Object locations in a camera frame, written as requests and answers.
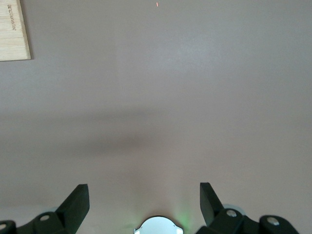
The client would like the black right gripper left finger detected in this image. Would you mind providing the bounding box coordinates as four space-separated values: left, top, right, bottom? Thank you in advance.
0 184 90 234

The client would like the brown table cover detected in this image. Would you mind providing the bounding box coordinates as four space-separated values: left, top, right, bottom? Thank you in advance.
0 0 312 234

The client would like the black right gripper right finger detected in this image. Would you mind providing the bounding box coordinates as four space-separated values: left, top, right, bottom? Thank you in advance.
195 182 299 234

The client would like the bamboo cutting board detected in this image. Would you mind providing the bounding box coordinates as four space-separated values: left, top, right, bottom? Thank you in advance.
0 0 32 62

